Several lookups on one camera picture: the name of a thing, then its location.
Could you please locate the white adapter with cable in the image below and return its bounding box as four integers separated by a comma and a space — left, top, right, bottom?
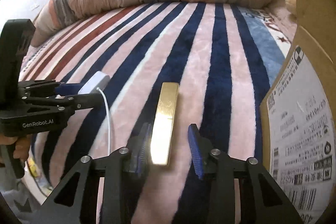
78, 71, 112, 156

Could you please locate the gold rectangular bar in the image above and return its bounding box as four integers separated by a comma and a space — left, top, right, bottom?
150, 82, 179, 166

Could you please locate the person's left hand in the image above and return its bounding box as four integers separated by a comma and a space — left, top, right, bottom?
0, 134, 32, 161

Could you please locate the cardboard box with labels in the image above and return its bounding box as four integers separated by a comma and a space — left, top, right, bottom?
260, 0, 335, 223

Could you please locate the yellow plush toy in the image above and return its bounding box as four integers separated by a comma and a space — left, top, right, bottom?
285, 0, 297, 16

